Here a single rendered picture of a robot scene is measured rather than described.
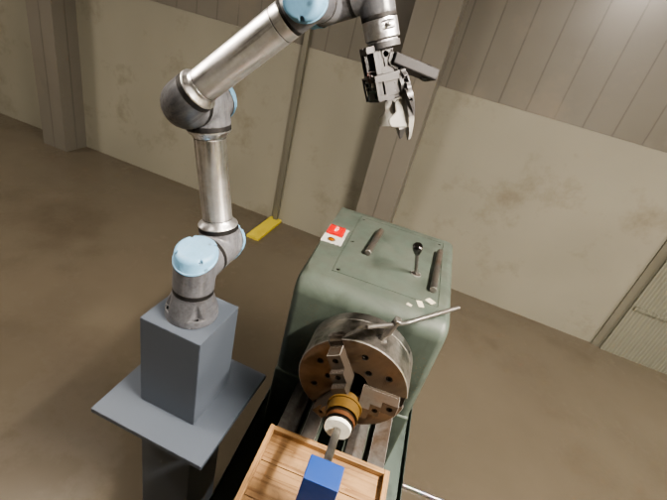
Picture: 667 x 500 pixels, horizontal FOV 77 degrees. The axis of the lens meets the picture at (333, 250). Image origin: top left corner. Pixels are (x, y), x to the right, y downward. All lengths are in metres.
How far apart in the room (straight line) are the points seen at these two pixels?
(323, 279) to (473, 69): 2.47
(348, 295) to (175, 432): 0.68
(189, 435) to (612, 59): 3.25
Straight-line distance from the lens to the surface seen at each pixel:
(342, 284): 1.27
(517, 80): 3.45
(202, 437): 1.47
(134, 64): 4.72
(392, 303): 1.26
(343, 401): 1.13
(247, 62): 0.94
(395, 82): 0.98
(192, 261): 1.15
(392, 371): 1.16
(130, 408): 1.54
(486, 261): 3.82
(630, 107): 3.57
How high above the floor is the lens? 1.97
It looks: 30 degrees down
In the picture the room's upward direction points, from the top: 15 degrees clockwise
